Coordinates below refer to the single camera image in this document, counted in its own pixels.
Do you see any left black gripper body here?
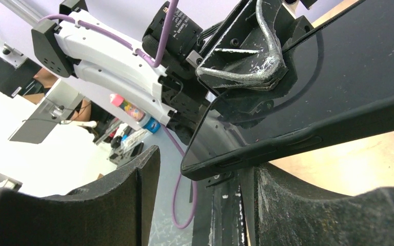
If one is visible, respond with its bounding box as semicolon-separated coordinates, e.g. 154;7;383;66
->
160;47;268;143

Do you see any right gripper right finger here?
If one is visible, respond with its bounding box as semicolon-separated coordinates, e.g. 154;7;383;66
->
253;164;394;245

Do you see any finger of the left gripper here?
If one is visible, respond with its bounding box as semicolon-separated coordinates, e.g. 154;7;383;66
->
195;1;313;91

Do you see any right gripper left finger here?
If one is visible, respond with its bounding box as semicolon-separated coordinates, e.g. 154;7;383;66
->
0;146;161;245

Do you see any black phone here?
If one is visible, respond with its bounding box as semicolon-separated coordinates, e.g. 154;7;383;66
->
181;1;394;180

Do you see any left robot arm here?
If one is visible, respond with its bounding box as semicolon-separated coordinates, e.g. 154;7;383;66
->
31;1;313;143

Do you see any pink capped bottle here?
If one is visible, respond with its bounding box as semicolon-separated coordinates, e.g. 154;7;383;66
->
110;94;161;133

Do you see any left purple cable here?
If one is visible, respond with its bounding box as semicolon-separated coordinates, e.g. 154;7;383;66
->
37;0;199;230

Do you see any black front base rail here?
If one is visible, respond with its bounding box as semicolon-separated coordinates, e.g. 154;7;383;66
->
191;172;250;246

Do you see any aluminium frame rail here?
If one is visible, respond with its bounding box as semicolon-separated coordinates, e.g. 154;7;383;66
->
0;0;45;27

